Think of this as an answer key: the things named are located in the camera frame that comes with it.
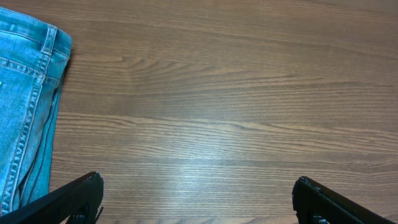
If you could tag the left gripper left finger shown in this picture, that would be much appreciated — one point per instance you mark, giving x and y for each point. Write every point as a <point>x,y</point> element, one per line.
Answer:
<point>76,202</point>

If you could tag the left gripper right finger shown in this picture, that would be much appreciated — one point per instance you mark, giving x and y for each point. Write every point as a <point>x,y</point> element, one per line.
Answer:
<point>314,203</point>

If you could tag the folded blue denim jeans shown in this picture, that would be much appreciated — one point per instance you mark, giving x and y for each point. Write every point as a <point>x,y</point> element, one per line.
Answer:
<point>34,56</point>

